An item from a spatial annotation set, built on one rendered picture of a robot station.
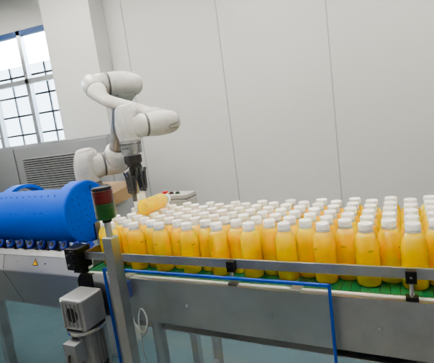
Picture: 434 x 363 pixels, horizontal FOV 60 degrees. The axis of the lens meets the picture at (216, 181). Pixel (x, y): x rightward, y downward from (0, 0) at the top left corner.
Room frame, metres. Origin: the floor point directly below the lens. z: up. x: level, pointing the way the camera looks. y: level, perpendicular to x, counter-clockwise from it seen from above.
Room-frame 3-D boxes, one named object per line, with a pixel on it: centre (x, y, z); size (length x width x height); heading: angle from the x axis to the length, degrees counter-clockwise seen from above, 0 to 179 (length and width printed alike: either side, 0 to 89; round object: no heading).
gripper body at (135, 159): (1.61, 0.35, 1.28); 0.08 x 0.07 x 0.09; 153
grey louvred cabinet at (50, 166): (3.95, 1.87, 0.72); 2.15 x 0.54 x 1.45; 72
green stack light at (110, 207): (1.14, 0.36, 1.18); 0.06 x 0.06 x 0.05
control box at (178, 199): (1.80, 0.22, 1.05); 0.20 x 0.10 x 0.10; 63
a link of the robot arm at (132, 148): (1.61, 0.35, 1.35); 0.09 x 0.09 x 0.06
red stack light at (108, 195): (1.14, 0.36, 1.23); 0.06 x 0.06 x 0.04
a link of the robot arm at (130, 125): (1.62, 0.33, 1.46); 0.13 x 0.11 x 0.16; 119
